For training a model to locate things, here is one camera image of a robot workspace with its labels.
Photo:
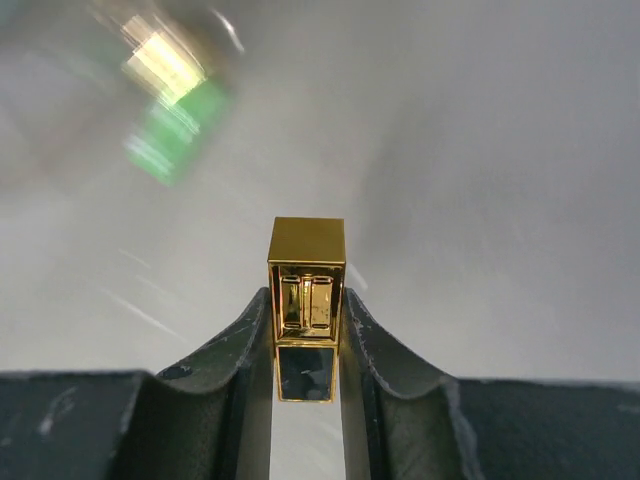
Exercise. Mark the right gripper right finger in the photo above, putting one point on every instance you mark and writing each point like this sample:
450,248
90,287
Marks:
404,418

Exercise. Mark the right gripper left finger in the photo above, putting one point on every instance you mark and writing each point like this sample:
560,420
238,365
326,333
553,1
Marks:
207,416

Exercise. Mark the gold black lipstick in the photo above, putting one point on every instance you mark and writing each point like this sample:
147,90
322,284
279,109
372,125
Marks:
307,266

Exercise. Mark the green lipstick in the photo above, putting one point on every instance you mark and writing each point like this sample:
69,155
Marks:
183,61

